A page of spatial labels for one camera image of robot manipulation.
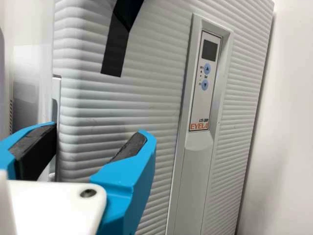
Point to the white box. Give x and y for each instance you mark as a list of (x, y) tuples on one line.
[(29, 61)]

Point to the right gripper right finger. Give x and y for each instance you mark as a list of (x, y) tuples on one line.
[(127, 186)]

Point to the incubator door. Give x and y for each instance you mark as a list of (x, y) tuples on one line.
[(159, 85)]

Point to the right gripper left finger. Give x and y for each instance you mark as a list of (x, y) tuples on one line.
[(29, 137)]

